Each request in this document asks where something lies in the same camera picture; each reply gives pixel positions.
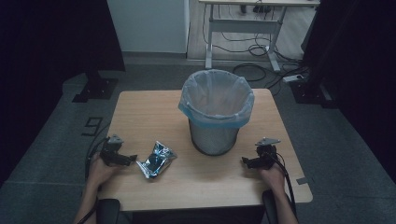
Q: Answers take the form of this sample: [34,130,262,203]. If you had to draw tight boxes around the person's right hand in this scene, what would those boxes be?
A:
[259,161,287,194]

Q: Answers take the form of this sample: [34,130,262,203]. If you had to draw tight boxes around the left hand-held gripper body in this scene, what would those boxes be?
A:
[100,133,129,167]

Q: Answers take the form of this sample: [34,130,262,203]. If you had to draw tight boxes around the black chair armrest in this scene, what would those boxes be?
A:
[95,198,121,224]
[262,189,280,224]

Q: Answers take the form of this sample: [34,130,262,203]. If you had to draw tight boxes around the black floor cables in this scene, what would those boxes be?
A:
[202,4,311,91]

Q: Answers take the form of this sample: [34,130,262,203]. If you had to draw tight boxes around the black mesh trash bin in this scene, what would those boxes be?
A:
[188,118,241,157]

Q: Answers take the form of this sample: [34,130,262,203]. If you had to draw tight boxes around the black stand base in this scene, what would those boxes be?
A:
[289,76,339,109]
[71,70,120,104]

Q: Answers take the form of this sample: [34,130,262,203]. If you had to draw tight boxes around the person's left hand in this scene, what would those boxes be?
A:
[85,153,123,191]

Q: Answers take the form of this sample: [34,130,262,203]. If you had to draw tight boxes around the dark curtain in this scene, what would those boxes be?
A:
[0,0,126,188]
[301,0,396,185]

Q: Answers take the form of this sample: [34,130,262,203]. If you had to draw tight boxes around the white cabinet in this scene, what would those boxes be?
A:
[106,0,191,54]

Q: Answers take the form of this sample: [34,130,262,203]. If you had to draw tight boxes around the translucent blue bin liner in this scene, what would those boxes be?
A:
[177,68,256,130]

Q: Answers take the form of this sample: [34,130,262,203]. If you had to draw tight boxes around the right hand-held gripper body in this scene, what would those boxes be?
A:
[253,136,282,171]

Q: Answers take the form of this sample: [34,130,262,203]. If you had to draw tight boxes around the silver foil packet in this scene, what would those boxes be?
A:
[135,140,178,180]

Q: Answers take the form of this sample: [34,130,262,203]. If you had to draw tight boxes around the white power strip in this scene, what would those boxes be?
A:
[282,74,304,84]

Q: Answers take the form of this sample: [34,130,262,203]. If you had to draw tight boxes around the white desk with metal legs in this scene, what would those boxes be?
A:
[198,0,321,74]

